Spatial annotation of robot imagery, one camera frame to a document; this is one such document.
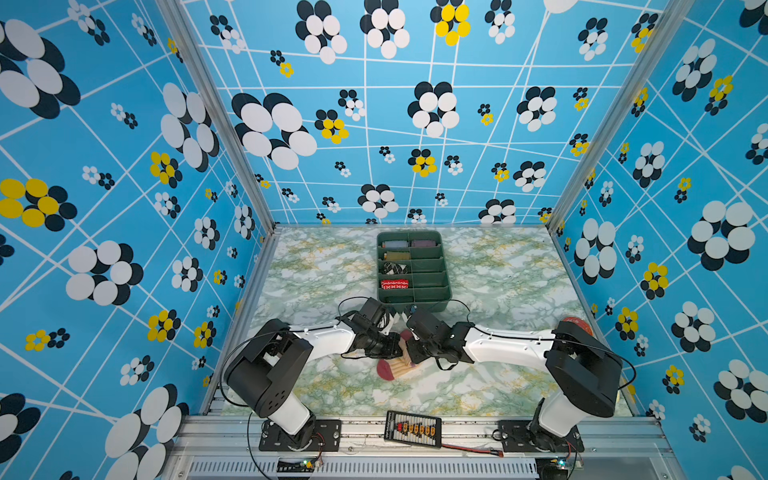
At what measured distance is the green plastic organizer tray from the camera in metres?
0.96

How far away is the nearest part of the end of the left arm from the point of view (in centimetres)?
72

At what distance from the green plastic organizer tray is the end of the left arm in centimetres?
11
